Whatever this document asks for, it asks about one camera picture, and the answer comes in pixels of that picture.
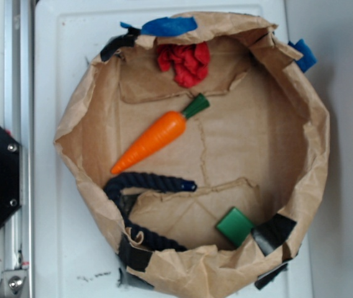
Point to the green square block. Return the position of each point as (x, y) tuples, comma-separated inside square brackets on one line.
[(235, 226)]

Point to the brown paper bag tray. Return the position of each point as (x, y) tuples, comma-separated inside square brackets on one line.
[(261, 146)]

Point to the orange toy carrot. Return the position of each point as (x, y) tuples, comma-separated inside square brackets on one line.
[(160, 134)]

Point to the red crumpled cloth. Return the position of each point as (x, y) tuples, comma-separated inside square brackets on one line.
[(190, 62)]

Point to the black tape bottom left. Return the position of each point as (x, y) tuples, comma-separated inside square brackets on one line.
[(135, 258)]

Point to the black tape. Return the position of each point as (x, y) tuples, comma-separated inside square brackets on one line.
[(118, 42), (135, 258), (273, 233)]

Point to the black tape top left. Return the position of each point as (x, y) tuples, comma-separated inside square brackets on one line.
[(118, 42)]

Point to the blue tape strip top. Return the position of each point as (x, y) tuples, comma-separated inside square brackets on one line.
[(165, 27)]

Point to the black tape bottom right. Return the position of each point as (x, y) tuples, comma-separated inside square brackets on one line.
[(273, 233)]

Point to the white tray board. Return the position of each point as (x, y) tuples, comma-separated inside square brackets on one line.
[(71, 257)]

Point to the black tape lower right edge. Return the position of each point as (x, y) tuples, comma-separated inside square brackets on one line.
[(264, 279)]

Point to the blue tape piece right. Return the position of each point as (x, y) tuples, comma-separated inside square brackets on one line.
[(308, 59)]

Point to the aluminium frame rail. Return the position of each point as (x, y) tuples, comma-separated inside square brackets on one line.
[(19, 120)]

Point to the metal corner bracket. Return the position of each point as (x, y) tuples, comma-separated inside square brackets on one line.
[(15, 284)]

